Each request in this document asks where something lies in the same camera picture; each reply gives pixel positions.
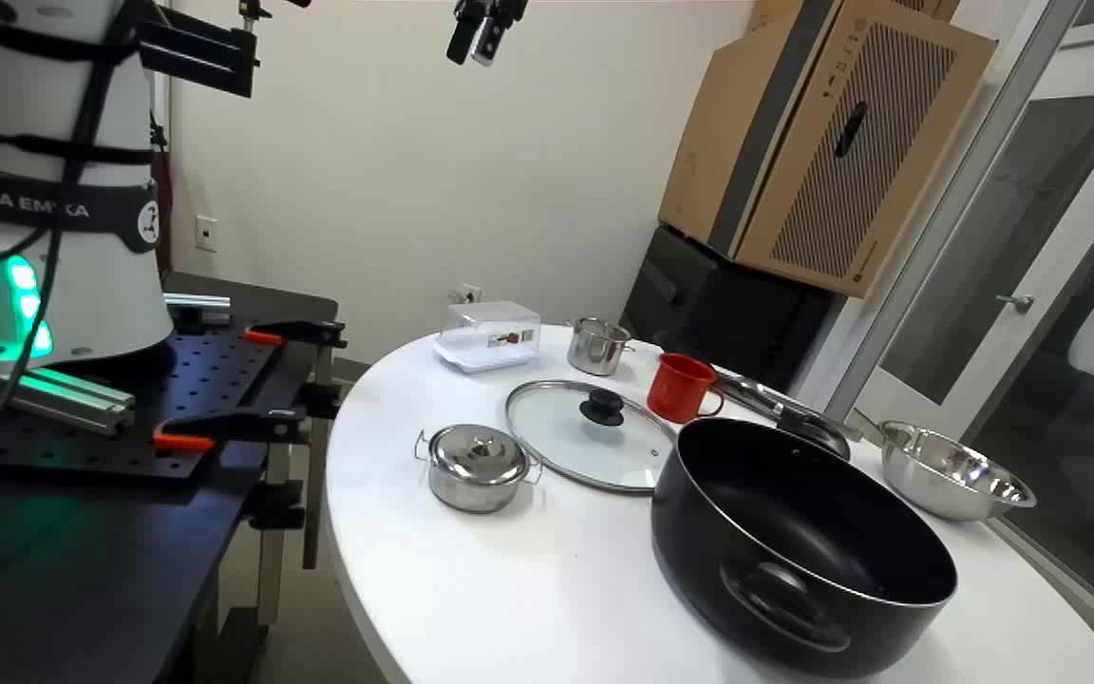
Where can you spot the black kitchen utensils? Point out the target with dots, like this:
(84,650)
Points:
(789,417)

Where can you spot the small silver pot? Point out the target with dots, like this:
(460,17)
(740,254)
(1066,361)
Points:
(476,494)

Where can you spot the black mounting breadboard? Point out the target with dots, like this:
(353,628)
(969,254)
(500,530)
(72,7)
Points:
(148,417)

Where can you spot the far orange-handled clamp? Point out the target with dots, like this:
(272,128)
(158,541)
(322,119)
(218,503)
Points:
(310,333)

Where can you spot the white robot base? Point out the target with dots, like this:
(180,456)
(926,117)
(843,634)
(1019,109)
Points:
(79,191)

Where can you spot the small silver pot lid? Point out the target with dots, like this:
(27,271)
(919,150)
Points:
(476,449)

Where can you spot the round white table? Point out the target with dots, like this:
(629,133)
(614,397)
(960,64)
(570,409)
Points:
(564,585)

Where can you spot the black hard case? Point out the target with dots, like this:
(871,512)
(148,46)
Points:
(686,297)

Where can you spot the near orange-handled clamp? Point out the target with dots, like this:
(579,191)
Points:
(209,430)

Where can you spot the large black pot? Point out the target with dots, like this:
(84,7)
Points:
(794,558)

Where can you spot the glass lid with black knob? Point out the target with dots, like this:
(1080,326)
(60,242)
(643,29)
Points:
(590,435)

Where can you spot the cardboard box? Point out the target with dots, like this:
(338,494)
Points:
(817,129)

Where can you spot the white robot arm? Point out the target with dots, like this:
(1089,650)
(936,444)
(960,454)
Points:
(481,29)

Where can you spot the door handle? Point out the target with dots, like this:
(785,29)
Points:
(1017,300)

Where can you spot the orange-handled clamp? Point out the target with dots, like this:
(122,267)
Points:
(209,430)
(310,333)

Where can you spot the silver metal bowl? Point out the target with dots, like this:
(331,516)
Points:
(948,476)

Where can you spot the black camera on stand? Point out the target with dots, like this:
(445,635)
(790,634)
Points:
(196,51)

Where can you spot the clear plastic container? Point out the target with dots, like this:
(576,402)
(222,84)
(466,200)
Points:
(489,337)

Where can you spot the aluminium extrusion rail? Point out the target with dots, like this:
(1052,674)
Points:
(71,402)

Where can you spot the red cup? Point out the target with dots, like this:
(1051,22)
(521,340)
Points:
(686,388)

